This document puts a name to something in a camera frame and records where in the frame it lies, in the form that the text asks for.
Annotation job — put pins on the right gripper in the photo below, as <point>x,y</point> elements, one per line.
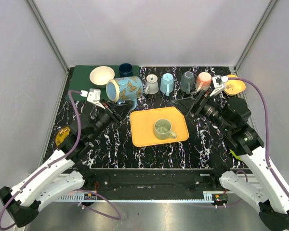
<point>184,104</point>

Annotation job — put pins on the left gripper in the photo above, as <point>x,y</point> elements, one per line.
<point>113,112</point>

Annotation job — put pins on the grey-blue faceted mug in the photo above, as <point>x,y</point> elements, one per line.
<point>187,82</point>

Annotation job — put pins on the orange-inside blue floral mug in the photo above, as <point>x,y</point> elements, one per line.
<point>124,89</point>

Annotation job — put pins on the light blue faceted mug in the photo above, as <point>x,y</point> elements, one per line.
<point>167,84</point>

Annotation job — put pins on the pink mug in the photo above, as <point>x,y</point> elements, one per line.
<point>203,81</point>

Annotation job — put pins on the pale green mug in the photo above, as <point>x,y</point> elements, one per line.
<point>163,130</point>

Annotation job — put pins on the pale blue-grey mug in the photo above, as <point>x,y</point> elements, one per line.
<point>151,86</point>

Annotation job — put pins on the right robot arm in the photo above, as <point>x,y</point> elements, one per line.
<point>271,202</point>

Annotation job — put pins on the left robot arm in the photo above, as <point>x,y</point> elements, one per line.
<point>63,171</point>

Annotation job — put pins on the dark blue mug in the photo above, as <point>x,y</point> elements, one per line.
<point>125,70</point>

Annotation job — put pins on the yellow plastic tray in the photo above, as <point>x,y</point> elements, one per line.
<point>143,121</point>

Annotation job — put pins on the white bowl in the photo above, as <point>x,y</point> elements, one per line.
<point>100,76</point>

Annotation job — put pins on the yellow square dish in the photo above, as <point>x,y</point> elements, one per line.
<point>234,87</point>

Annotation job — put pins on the yellow patterned saucer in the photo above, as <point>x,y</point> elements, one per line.
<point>61,135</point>

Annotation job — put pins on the lime green plate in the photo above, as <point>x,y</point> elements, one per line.
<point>233,153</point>

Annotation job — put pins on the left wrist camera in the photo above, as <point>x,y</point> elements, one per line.
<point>93,96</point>

